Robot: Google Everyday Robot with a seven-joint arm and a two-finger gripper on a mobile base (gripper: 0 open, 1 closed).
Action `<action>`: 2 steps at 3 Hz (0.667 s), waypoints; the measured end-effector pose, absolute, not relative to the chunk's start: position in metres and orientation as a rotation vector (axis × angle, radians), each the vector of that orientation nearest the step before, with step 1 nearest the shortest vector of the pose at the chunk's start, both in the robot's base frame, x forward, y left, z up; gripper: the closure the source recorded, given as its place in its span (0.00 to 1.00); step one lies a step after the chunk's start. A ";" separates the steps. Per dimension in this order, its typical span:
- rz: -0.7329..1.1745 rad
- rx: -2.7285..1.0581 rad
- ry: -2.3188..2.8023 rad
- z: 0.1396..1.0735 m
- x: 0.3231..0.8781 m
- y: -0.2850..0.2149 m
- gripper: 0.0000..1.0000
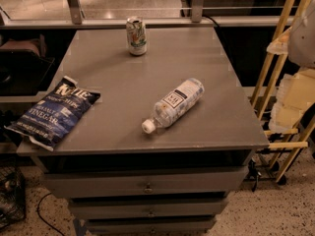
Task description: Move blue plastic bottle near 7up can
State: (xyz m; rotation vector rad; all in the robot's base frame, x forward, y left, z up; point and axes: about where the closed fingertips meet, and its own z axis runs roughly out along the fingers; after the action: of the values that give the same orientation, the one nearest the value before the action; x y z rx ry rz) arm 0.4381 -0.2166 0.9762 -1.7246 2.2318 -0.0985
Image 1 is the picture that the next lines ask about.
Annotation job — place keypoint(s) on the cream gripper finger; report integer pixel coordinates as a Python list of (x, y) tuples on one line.
[(279, 46), (296, 94)]

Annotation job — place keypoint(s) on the clear blue-label plastic bottle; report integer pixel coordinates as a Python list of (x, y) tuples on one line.
[(174, 105)]

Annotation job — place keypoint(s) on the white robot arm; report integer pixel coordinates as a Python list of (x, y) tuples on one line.
[(301, 43)]

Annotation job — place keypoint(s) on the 7up soda can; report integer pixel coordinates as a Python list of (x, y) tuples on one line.
[(136, 35)]

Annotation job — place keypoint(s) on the yellow wooden rack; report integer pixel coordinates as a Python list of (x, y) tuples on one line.
[(284, 147)]

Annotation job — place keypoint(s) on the grey drawer cabinet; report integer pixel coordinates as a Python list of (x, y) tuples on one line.
[(169, 138)]

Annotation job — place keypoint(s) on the blue vinegar chips bag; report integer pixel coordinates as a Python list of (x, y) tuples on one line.
[(54, 116)]

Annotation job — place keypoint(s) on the dark chair at left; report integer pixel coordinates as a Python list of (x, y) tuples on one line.
[(25, 69)]

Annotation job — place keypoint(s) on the black wire basket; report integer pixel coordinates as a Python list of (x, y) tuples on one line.
[(12, 195)]

